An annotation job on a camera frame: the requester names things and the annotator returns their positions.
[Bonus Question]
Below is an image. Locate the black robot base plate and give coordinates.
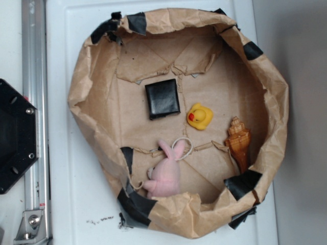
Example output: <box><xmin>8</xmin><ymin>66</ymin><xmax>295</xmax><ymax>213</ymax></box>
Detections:
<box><xmin>1</xmin><ymin>79</ymin><xmax>38</xmax><ymax>194</ymax></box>

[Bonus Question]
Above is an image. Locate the silver corner bracket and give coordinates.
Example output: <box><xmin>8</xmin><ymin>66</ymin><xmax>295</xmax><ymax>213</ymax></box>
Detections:
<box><xmin>13</xmin><ymin>210</ymin><xmax>46</xmax><ymax>244</ymax></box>

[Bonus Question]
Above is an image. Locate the aluminium extrusion rail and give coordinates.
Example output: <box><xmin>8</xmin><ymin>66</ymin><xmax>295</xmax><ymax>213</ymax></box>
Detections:
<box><xmin>21</xmin><ymin>1</ymin><xmax>53</xmax><ymax>244</ymax></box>

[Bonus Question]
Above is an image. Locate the brown conch seashell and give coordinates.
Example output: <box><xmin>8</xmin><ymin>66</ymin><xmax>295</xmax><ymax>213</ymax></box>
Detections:
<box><xmin>225</xmin><ymin>116</ymin><xmax>251</xmax><ymax>174</ymax></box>

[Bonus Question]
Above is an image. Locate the black leather wallet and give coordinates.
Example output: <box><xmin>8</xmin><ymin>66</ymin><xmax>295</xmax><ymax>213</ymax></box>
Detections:
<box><xmin>145</xmin><ymin>79</ymin><xmax>180</xmax><ymax>120</ymax></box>

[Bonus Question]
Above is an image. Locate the yellow rubber duck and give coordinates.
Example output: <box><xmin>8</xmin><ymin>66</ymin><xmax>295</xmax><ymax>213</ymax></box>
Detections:
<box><xmin>186</xmin><ymin>103</ymin><xmax>214</xmax><ymax>130</ymax></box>

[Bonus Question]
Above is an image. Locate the pink plush bunny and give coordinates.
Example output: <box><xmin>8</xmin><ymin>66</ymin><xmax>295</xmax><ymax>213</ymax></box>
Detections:
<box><xmin>143</xmin><ymin>139</ymin><xmax>185</xmax><ymax>199</ymax></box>

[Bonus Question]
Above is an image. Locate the brown paper bag bin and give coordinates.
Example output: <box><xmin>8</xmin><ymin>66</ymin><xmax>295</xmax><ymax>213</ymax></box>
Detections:
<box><xmin>68</xmin><ymin>8</ymin><xmax>289</xmax><ymax>238</ymax></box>

